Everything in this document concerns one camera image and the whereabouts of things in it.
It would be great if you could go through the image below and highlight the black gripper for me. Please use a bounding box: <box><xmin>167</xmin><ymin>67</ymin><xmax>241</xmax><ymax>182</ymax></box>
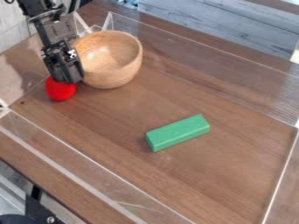
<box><xmin>16</xmin><ymin>0</ymin><xmax>84</xmax><ymax>84</ymax></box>

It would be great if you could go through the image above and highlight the red felt strawberry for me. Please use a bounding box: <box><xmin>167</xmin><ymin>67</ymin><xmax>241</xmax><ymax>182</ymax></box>
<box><xmin>45</xmin><ymin>76</ymin><xmax>79</xmax><ymax>102</ymax></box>

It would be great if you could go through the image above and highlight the wooden bowl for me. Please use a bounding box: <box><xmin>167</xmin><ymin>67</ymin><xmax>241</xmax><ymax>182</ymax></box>
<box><xmin>75</xmin><ymin>31</ymin><xmax>143</xmax><ymax>89</ymax></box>

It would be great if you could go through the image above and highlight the green rectangular block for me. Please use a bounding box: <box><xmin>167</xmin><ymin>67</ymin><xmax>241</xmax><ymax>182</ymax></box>
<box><xmin>145</xmin><ymin>115</ymin><xmax>211</xmax><ymax>152</ymax></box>

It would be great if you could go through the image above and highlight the clear acrylic enclosure wall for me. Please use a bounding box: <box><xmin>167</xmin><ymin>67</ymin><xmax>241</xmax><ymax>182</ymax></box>
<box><xmin>0</xmin><ymin>12</ymin><xmax>299</xmax><ymax>224</ymax></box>

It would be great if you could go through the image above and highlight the black clamp mount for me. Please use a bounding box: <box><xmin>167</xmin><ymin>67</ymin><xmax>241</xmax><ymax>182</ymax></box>
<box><xmin>0</xmin><ymin>186</ymin><xmax>67</xmax><ymax>224</ymax></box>

